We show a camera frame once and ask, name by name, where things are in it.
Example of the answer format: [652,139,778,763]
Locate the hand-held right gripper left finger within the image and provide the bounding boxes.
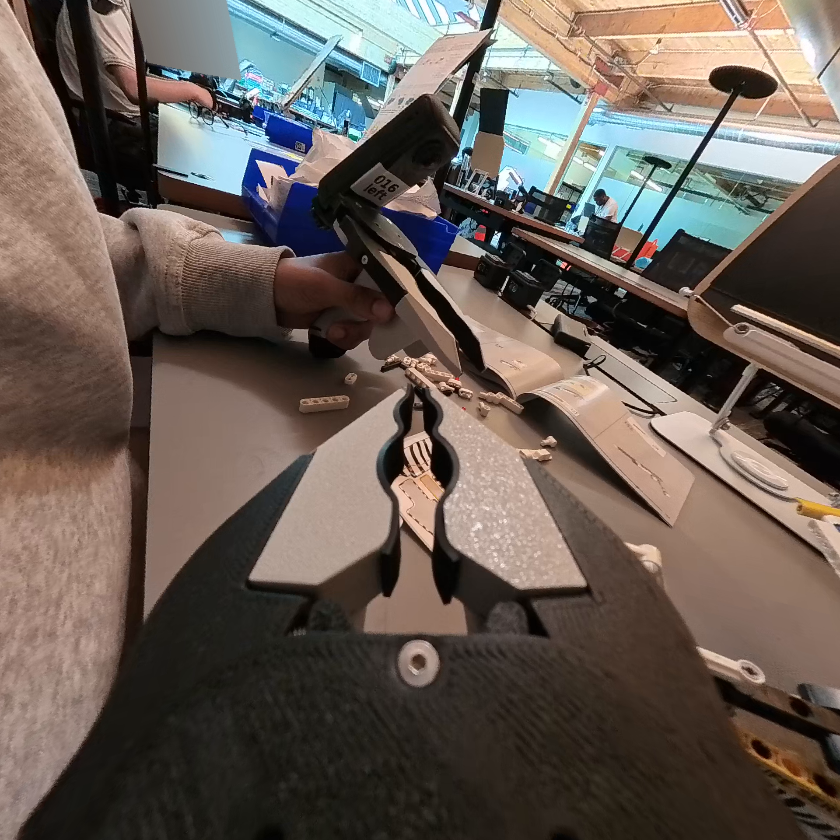
[248,386,416,599]

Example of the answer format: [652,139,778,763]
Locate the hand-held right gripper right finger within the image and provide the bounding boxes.
[423,387,588,606]

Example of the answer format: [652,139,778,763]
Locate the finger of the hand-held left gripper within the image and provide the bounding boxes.
[415,259,488,373]
[366,252,462,373]

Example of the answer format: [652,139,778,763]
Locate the zebra striped sticker sheet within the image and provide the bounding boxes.
[390,430,450,552]

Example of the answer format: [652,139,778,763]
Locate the person's left forearm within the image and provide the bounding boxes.
[98,209,296,342]

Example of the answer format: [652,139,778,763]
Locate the pile of lego pieces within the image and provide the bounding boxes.
[381,353,483,403]

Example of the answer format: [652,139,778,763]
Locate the lego instruction booklet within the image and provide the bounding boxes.
[459,331,695,526]

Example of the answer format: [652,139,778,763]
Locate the lego airplane model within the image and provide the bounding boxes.
[623,541,840,840]

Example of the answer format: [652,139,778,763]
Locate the person's left hand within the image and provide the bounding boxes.
[274,251,398,349]

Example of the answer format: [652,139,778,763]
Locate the cardboard display board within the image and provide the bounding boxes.
[381,29,496,132]

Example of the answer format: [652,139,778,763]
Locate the blue plastic bin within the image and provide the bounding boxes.
[241,147,460,266]
[266,113,312,155]

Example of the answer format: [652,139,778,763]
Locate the black power adapter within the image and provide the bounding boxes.
[551,315,592,352]

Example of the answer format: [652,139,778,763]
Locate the black floor lamp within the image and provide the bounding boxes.
[626,66,778,266]
[451,0,503,132]

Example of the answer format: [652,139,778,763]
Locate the long office desks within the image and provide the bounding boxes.
[443,184,690,316]

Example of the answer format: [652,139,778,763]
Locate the person's grey hoodie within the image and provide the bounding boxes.
[0,0,158,840]

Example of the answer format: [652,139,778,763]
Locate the black cable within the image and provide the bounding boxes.
[584,354,664,417]

